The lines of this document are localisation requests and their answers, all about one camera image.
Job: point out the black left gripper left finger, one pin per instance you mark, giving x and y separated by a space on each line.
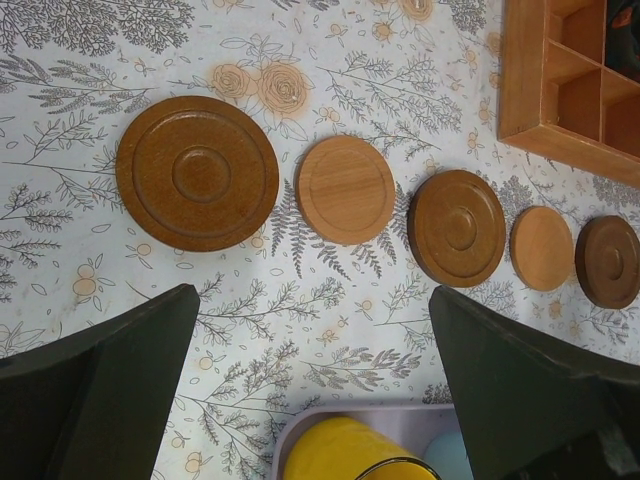
94 405

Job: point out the orange wooden compartment box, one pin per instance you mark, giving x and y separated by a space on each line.
558 99

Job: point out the dark brown coaster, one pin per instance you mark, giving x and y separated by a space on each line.
196 173
607 262
456 229

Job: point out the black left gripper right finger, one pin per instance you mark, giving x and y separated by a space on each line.
531 406

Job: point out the black rolled sock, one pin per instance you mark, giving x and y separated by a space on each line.
622 37

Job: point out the light blue mug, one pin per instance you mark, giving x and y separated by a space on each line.
447 455

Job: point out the yellow mug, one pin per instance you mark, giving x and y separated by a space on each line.
344 448

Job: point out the lavender tray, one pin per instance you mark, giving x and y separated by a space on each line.
412 426

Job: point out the light wooden coaster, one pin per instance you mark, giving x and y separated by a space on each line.
541 248
345 190

